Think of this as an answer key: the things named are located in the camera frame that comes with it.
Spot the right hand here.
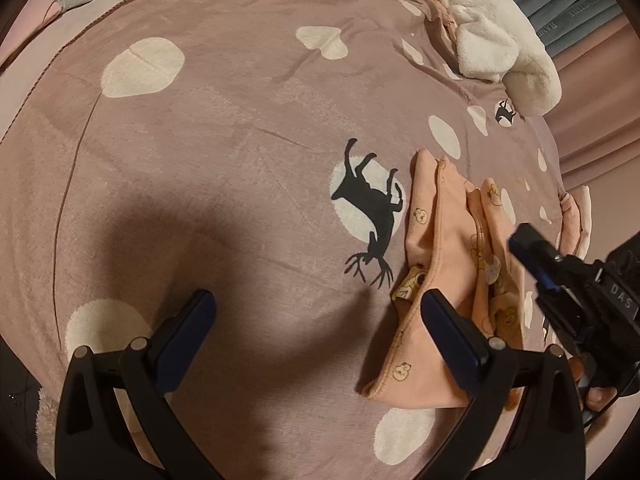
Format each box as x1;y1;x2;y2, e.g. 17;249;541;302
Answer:
566;353;622;413

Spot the mauve deer print duvet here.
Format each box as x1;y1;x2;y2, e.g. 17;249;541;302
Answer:
1;0;562;479

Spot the white fluffy plush garment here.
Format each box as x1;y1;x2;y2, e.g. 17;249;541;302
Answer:
438;0;562;116

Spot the peach printed baby garment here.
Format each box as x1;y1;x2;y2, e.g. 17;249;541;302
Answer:
364;150;525;408

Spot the blue grey folded fabric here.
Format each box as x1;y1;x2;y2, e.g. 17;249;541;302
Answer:
514;0;623;58

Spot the small pink white garment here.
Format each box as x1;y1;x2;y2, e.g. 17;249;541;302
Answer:
556;185;592;259

